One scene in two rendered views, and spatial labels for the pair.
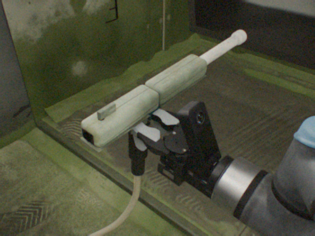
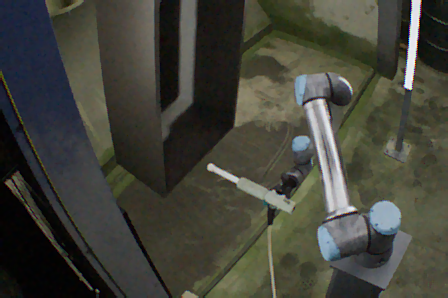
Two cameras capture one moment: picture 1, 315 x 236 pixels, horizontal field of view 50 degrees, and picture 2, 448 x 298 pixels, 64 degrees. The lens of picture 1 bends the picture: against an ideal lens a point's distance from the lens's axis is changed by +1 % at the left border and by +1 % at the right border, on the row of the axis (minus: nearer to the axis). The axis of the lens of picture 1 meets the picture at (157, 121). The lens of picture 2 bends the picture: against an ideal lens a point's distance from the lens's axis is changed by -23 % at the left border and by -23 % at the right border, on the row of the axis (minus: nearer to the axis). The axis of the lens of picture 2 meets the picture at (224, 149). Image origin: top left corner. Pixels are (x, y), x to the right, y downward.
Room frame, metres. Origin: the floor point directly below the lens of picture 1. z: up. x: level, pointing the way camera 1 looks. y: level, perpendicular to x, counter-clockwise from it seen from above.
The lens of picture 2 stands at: (0.65, 1.33, 2.20)
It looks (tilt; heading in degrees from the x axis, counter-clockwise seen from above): 45 degrees down; 272
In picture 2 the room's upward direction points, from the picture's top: 9 degrees counter-clockwise
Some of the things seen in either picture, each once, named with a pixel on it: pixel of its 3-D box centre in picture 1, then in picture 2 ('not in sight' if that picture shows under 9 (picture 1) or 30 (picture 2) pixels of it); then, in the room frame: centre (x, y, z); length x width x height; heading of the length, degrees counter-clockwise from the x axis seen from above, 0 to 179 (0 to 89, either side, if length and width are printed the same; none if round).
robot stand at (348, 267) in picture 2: not in sight; (360, 281); (0.11, 0.51, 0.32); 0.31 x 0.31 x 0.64; 49
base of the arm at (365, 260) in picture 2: not in sight; (376, 244); (0.11, 0.51, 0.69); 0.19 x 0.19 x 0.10
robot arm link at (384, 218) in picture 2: not in sight; (380, 227); (0.12, 0.51, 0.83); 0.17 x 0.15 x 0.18; 3
